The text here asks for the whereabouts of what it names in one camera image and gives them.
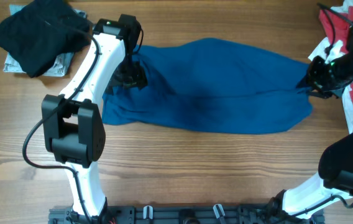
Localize blue t-shirt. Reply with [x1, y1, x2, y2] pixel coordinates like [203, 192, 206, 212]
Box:
[102, 38, 312, 134]

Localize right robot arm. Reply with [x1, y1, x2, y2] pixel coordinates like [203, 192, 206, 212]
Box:
[263, 21, 353, 223]

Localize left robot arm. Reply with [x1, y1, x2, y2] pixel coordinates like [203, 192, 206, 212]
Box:
[42, 14, 147, 223]

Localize red t-shirt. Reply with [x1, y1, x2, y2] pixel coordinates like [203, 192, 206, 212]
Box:
[319, 4, 353, 105]

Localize folded black garment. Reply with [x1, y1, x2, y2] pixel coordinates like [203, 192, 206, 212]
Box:
[0, 0, 91, 78]

